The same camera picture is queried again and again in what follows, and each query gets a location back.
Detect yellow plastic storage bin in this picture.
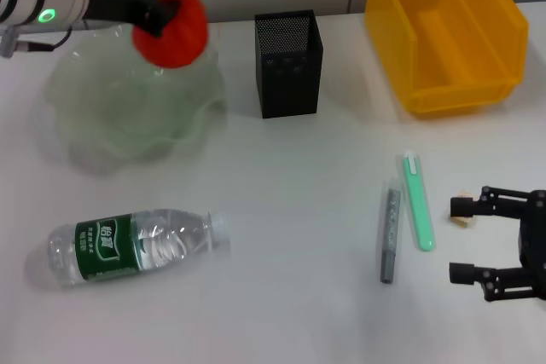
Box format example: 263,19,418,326
363,0,530,120

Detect mint green pen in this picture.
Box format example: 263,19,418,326
403,149,436,253

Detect grey glitter pen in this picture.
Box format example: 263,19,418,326
379,176,403,285

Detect clear wavy glass fruit plate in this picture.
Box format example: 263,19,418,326
44,25,227,176

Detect left arm cable with plug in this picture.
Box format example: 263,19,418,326
0,25,74,59

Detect red fruit-shaped toy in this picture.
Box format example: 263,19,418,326
131,0,209,69

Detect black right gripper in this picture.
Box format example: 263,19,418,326
448,185,546,303

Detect black mesh pen holder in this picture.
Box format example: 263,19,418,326
254,9,324,119

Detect beige eraser with barcode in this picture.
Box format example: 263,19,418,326
447,190,478,228

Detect clear water bottle green label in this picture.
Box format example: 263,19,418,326
24,209,231,289

